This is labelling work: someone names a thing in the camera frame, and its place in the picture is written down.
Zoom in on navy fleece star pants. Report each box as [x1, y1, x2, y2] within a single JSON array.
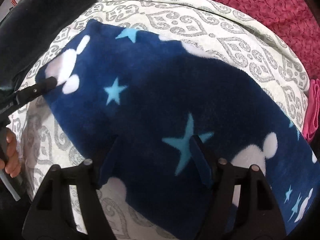
[[35, 20, 319, 239]]

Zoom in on pink folded garment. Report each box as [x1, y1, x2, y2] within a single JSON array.
[[302, 79, 320, 143]]

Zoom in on black cushion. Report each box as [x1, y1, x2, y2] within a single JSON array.
[[1, 0, 97, 100]]

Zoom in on grey patterned seat cover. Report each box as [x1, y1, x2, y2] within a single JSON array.
[[1, 0, 319, 239]]

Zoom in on red patterned sofa backrest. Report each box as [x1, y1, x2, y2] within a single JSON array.
[[213, 0, 319, 79]]

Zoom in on person left hand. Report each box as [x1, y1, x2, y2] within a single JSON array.
[[0, 128, 21, 178]]

